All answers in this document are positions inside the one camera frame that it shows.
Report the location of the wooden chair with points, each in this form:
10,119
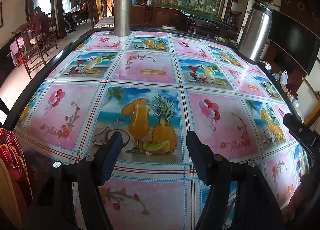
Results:
27,50
92,14
50,32

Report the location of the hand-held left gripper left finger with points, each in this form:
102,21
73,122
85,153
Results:
110,160

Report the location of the printed fruit tablecloth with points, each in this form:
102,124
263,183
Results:
160,82

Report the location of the striped bench cushion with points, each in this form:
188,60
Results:
106,22

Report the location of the white basin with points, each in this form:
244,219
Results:
168,27

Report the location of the golden wooden railing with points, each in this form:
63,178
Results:
312,116

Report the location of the large steel thermos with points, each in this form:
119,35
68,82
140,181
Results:
255,32

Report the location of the white plastic bag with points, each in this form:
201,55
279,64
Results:
283,77

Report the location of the dark green-topped game table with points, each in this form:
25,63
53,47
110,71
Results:
207,22

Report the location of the black television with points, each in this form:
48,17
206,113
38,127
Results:
295,40

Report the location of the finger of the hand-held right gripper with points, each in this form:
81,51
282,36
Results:
300,127

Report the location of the slim steel flask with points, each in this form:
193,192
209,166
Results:
123,15

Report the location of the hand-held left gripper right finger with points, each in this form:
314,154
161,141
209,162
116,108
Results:
197,160

